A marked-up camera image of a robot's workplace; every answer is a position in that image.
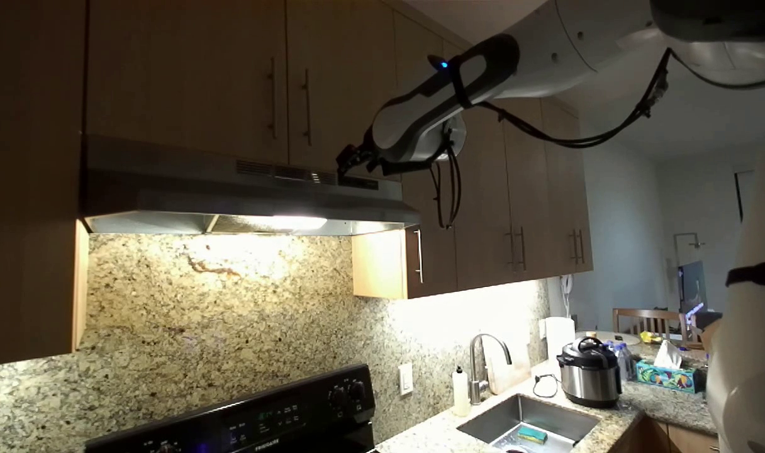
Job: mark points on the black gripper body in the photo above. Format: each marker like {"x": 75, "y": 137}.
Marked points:
{"x": 350, "y": 157}

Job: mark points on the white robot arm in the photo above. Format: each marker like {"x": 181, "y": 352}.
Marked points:
{"x": 556, "y": 49}

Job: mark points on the black stove control panel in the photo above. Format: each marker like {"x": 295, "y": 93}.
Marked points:
{"x": 327, "y": 413}

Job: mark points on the wooden upper cabinets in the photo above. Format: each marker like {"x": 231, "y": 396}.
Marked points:
{"x": 295, "y": 81}

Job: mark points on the stainless steel range hood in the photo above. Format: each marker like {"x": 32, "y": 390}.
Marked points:
{"x": 135, "y": 188}

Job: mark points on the white soap dispenser bottle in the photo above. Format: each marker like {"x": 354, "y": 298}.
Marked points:
{"x": 461, "y": 402}

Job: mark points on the chrome kitchen faucet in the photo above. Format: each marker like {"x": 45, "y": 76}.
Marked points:
{"x": 479, "y": 370}

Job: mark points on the white paper towel roll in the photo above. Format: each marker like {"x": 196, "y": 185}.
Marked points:
{"x": 561, "y": 332}

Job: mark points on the stainless steel sink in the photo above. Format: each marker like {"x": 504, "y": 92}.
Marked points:
{"x": 525, "y": 424}

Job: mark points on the silver pressure cooker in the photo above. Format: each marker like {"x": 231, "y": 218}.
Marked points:
{"x": 589, "y": 373}

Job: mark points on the wooden chair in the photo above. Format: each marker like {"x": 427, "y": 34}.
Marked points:
{"x": 645, "y": 321}

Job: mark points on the wooden side cabinet left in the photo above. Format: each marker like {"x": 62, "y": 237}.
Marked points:
{"x": 42, "y": 240}

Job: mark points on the tissue box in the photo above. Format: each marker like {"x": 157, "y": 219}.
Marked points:
{"x": 669, "y": 370}

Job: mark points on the white wall outlet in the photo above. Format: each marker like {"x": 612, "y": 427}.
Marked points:
{"x": 407, "y": 379}

